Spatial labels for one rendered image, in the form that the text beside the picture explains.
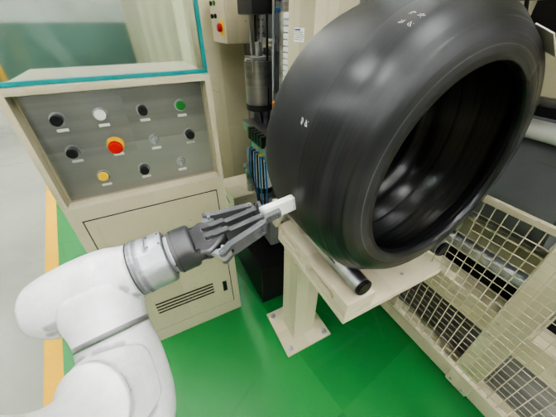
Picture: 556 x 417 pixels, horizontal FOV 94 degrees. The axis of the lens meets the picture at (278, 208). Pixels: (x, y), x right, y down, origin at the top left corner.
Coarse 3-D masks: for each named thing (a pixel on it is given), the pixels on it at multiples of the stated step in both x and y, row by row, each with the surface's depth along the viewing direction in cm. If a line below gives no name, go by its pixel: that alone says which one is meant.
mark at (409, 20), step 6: (408, 12) 36; (414, 12) 36; (420, 12) 35; (426, 12) 35; (402, 18) 36; (408, 18) 35; (414, 18) 35; (420, 18) 35; (396, 24) 36; (402, 24) 35; (408, 24) 35; (414, 24) 35
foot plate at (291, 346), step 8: (272, 312) 154; (280, 312) 154; (272, 320) 150; (280, 320) 150; (320, 320) 150; (280, 328) 146; (320, 328) 146; (280, 336) 142; (288, 336) 142; (304, 336) 142; (312, 336) 142; (320, 336) 142; (288, 344) 139; (296, 344) 139; (304, 344) 139; (288, 352) 135; (296, 352) 136
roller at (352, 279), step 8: (288, 216) 84; (296, 224) 80; (304, 232) 76; (336, 264) 66; (344, 272) 63; (352, 272) 62; (360, 272) 62; (344, 280) 64; (352, 280) 61; (360, 280) 60; (368, 280) 60; (352, 288) 61; (360, 288) 60; (368, 288) 61
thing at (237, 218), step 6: (246, 210) 49; (252, 210) 49; (258, 210) 49; (234, 216) 48; (240, 216) 48; (246, 216) 48; (252, 216) 50; (210, 222) 47; (216, 222) 47; (222, 222) 46; (228, 222) 47; (234, 222) 48; (204, 228) 45; (210, 228) 46
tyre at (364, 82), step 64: (384, 0) 44; (448, 0) 35; (512, 0) 38; (320, 64) 43; (384, 64) 35; (448, 64) 35; (512, 64) 42; (320, 128) 40; (384, 128) 36; (448, 128) 73; (512, 128) 54; (320, 192) 42; (384, 192) 85; (448, 192) 73; (384, 256) 55
